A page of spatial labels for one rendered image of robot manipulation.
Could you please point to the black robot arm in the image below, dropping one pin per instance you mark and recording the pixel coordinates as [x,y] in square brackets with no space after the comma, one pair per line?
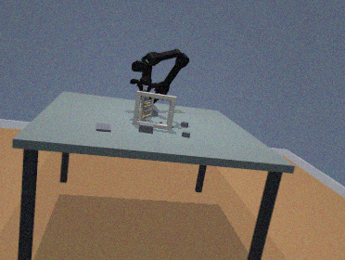
[155,58]

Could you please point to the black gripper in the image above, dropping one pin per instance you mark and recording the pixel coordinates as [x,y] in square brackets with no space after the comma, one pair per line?
[150,86]

